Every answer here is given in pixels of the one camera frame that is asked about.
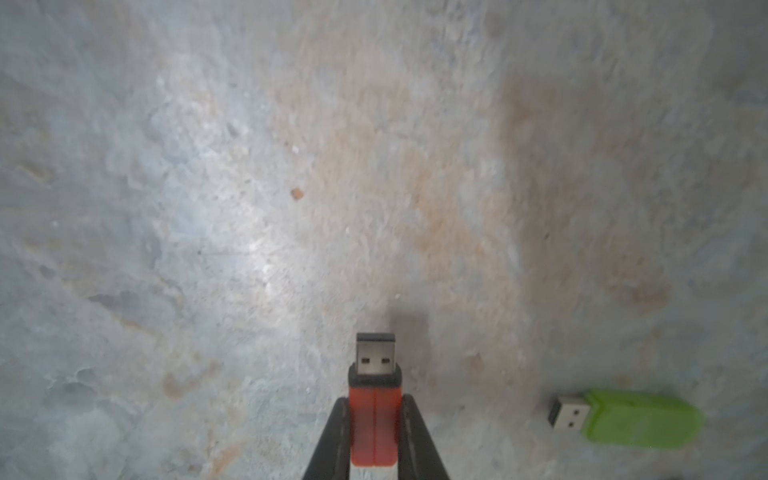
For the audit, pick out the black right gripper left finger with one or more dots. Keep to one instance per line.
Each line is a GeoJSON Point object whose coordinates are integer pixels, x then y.
{"type": "Point", "coordinates": [331, 457]}

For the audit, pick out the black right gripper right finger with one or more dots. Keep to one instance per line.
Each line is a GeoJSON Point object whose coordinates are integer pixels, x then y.
{"type": "Point", "coordinates": [418, 458]}

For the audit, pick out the red usb drive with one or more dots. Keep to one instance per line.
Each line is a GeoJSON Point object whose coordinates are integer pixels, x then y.
{"type": "Point", "coordinates": [375, 396]}

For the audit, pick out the green usb drive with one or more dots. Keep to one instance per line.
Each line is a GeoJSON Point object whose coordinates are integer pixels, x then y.
{"type": "Point", "coordinates": [628, 418]}

